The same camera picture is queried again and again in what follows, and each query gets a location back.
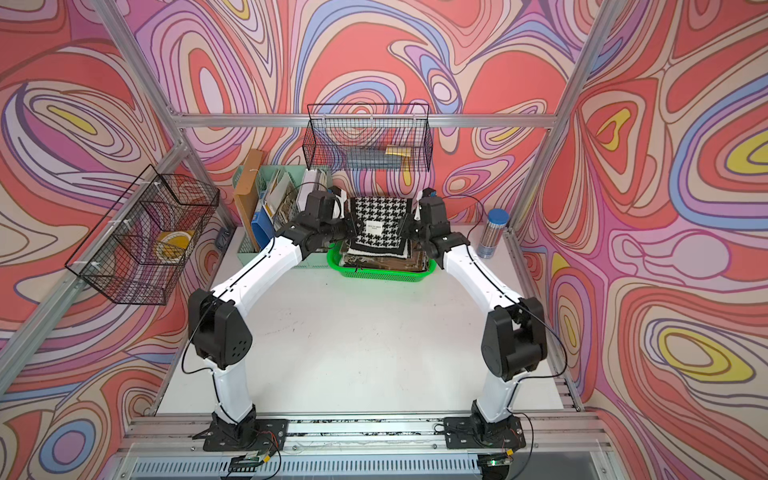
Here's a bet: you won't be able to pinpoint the green circuit board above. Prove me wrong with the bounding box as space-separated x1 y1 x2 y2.
229 455 264 471

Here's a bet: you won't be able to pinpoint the left black wire basket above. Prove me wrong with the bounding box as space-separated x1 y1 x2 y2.
65 165 220 306

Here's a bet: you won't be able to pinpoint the magazines in organizer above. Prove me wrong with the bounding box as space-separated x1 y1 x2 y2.
264 170 298 231

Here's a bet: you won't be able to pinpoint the white papers stack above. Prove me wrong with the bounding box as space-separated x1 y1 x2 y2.
297 169 328 201

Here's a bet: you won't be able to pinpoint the mint green file organizer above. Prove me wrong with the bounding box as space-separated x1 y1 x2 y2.
233 165 329 266

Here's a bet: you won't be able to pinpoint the green plastic basket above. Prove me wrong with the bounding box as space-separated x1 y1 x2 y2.
326 243 437 283

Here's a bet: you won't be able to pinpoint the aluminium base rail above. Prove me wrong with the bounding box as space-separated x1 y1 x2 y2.
102 410 629 479

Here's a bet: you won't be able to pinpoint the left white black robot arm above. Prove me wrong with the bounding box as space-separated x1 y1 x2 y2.
188 187 353 451

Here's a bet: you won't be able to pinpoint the black white houndstooth scarf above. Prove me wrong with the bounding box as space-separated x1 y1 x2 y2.
349 197 412 259

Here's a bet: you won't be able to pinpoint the blue folder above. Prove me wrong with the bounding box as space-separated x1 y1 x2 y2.
251 200 275 250

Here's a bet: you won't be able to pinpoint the black wire basket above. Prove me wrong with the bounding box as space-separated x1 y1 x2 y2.
65 165 220 306
302 101 434 173

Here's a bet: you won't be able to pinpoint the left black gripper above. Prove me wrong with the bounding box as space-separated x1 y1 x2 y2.
316 211 364 244

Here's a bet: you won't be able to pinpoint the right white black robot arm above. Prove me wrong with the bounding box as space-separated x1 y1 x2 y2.
401 188 548 450

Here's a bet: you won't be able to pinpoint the clear pencil tube blue lid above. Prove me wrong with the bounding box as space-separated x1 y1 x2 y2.
476 208 510 259

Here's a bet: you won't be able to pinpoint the brown plaid scarf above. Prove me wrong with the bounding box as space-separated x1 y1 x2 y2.
338 241 430 273

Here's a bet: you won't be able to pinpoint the brown cardboard folder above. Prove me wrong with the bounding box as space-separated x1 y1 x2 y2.
234 149 265 251

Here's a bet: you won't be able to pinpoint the back black wire basket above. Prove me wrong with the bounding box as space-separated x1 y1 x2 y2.
302 101 434 173

